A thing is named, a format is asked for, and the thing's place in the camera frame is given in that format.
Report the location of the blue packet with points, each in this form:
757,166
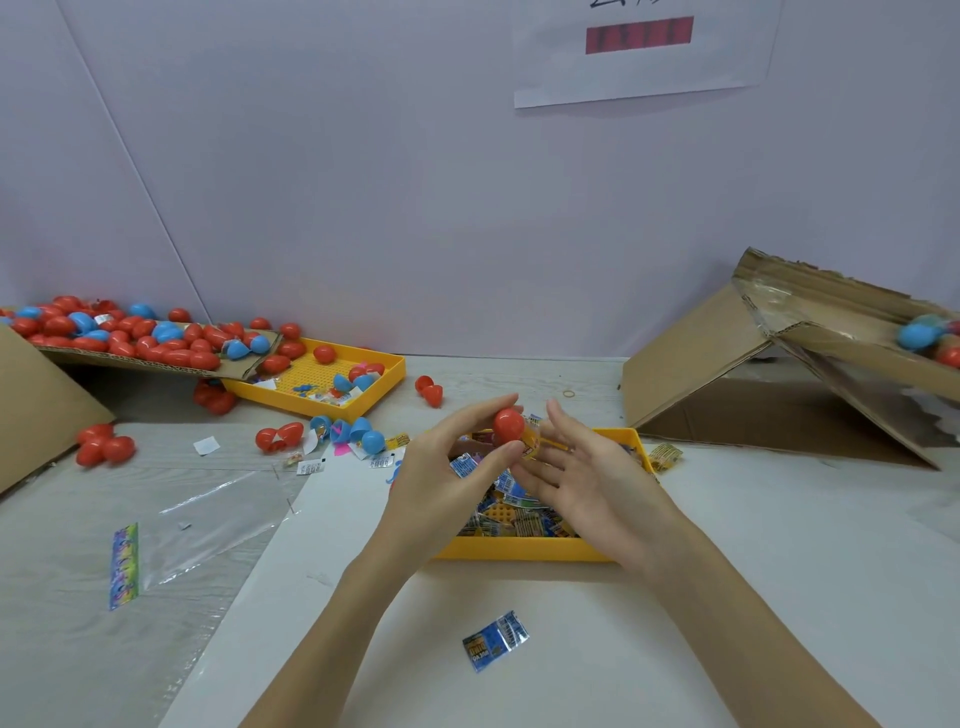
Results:
495,639

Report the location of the tall brown cardboard box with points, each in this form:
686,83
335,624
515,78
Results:
27,405

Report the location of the yellow tray under eggs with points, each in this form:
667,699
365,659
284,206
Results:
375,383

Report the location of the white crumpled plastic scraps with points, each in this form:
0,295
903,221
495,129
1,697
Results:
945,413

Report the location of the pile of plastic eggs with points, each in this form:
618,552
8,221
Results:
165,333

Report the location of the yellow plastic tray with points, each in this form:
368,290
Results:
510,548

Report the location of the small white paper scrap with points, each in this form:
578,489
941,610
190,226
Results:
206,446

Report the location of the person's right hand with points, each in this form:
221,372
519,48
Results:
600,488

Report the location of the torn flattened cardboard box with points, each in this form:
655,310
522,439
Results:
690,353

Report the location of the white paper sign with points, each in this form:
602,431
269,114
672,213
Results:
645,68

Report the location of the person's left forearm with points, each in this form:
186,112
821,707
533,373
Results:
330,653

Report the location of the single red plastic egg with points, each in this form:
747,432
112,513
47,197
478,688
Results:
510,423

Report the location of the heap of plastic eggs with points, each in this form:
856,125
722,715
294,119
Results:
927,339

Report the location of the yellow label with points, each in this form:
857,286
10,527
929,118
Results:
663,456

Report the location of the brown cardboard sheet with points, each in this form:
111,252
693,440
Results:
128,357

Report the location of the person's left hand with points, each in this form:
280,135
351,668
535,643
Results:
428,495

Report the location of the clear bag with coloured label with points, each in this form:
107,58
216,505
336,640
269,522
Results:
203,533

